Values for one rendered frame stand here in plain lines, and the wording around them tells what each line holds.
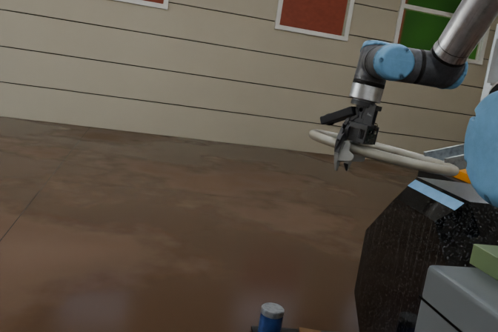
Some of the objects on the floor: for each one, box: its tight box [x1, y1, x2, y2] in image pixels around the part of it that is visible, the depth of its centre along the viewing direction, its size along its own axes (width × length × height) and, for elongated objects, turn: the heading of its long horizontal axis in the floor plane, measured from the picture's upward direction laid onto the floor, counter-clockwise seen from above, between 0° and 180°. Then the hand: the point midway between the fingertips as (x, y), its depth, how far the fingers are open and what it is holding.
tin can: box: [258, 302, 285, 332], centre depth 208 cm, size 10×10×13 cm
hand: (340, 165), depth 143 cm, fingers closed on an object, 5 cm apart
